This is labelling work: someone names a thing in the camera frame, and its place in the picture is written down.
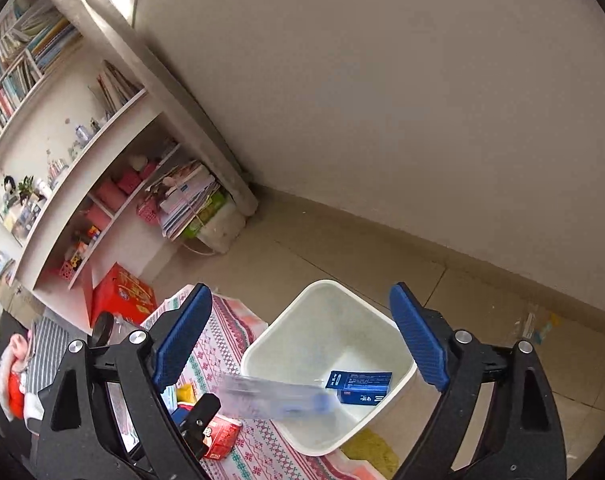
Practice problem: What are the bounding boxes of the leaning thin books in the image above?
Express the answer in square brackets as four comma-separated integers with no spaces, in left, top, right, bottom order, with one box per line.
[98,59,142,112]

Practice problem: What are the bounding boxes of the long white blue box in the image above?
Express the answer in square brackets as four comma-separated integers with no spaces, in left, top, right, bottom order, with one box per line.
[217,372,335,421]

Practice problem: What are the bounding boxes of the blue medicine box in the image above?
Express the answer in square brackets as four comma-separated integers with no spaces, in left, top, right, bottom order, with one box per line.
[329,370,393,407]

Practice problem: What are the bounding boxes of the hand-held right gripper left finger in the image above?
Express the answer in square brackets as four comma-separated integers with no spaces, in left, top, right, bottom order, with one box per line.
[35,282,216,480]

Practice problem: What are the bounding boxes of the red white stuffed toy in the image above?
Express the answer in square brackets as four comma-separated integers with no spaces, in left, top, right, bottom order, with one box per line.
[0,332,46,423]

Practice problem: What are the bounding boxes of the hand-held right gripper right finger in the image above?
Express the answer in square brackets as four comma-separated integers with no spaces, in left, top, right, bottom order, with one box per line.
[388,281,568,480]

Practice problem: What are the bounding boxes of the white sack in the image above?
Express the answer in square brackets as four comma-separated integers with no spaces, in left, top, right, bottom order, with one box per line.
[197,204,247,256]

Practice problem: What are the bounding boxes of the white bookshelf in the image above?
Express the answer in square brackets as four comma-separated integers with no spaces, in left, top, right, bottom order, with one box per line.
[0,0,183,321]

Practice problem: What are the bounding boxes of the patterned pink tablecloth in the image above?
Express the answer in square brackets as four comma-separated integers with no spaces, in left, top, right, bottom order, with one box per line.
[142,285,398,480]

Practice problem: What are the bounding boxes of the colourful toy blocks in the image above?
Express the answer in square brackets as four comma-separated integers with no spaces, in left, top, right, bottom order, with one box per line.
[71,226,102,262]

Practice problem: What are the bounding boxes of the yellow sponge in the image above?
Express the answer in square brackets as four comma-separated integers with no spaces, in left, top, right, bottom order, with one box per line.
[342,429,401,479]

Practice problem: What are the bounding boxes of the striped grey cloth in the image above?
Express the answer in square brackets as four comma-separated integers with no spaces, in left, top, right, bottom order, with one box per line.
[25,317,72,393]

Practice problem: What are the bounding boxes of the red gift box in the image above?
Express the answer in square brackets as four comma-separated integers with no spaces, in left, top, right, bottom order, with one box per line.
[90,262,158,328]

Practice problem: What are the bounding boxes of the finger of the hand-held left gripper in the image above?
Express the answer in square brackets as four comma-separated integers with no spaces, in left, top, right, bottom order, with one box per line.
[170,392,222,461]

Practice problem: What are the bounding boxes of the clear jar black lid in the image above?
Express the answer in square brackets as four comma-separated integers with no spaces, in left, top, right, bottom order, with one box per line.
[91,311,150,348]

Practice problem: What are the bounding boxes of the row of books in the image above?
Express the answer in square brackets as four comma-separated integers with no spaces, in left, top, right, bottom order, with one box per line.
[0,0,83,161]

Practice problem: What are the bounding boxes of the pink hanging basket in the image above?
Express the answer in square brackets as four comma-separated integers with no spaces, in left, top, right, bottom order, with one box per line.
[136,195,162,227]

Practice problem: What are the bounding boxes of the white plastic waste bin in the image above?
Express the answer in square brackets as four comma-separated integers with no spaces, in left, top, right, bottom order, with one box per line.
[241,279,418,457]

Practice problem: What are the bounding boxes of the stack of papers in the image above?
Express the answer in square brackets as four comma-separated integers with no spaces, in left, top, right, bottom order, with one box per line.
[147,160,223,241]

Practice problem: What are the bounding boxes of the pink square container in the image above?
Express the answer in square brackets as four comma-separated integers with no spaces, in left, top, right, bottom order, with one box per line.
[86,206,113,232]

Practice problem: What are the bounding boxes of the green packet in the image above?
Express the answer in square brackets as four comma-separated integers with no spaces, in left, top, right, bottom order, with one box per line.
[182,192,228,238]

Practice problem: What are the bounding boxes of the paper scraps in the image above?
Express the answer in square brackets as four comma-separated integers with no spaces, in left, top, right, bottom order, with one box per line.
[518,311,559,342]

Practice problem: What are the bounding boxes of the small figurines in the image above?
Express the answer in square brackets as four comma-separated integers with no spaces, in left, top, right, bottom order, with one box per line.
[1,174,54,212]

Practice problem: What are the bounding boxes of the small red carton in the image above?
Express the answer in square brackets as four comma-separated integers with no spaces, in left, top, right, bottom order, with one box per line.
[202,415,243,461]

